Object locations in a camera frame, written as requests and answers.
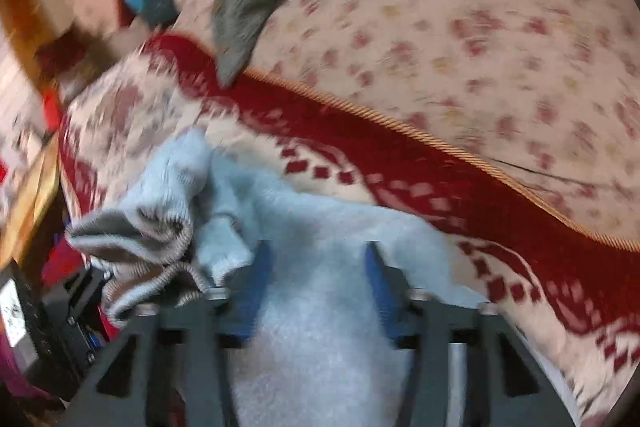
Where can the red floral plush blanket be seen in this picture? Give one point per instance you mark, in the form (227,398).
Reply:
(574,290)

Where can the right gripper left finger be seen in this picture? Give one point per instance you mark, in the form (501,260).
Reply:
(184,348)

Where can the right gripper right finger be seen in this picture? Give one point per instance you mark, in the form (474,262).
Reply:
(469,366)

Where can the light grey sweatpants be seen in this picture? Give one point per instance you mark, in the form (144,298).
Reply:
(193,218)

